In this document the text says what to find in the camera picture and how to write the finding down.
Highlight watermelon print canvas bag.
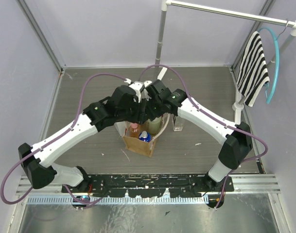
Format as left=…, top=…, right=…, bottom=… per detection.
left=114, top=113, right=170, bottom=157

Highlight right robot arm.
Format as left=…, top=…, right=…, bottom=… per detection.
left=144, top=80, right=253, bottom=191

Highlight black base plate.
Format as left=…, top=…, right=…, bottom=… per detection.
left=69, top=174, right=223, bottom=198

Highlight metal clothes rack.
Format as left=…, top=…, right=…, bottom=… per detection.
left=161, top=7, right=296, bottom=130

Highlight blue orange pump bottle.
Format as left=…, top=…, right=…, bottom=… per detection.
left=139, top=131, right=152, bottom=143

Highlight pale green bottle cream cap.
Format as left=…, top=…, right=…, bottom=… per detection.
left=147, top=116, right=162, bottom=134

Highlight clear bottle dark cap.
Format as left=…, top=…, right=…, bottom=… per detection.
left=173, top=115, right=185, bottom=132

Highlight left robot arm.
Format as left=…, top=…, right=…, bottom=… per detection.
left=18, top=82, right=144, bottom=192

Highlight black white striped cloth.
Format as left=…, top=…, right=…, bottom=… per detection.
left=236, top=31, right=270, bottom=107

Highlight amber bottle pink cap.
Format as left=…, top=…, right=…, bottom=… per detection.
left=129, top=123, right=140, bottom=138

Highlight teal hanger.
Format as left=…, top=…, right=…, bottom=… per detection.
left=258, top=27, right=280, bottom=104

